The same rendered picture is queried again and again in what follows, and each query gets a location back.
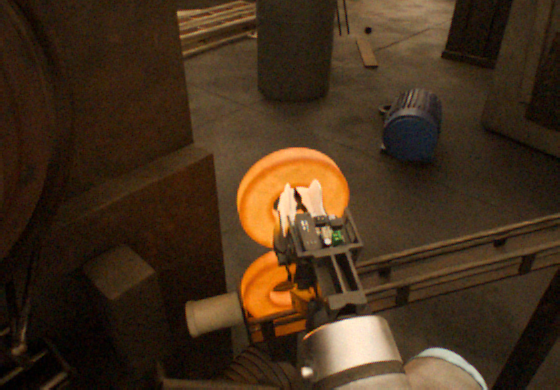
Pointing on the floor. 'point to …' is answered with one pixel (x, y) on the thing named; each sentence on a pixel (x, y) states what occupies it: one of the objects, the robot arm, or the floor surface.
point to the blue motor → (413, 126)
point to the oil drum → (295, 32)
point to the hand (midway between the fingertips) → (293, 190)
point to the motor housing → (259, 368)
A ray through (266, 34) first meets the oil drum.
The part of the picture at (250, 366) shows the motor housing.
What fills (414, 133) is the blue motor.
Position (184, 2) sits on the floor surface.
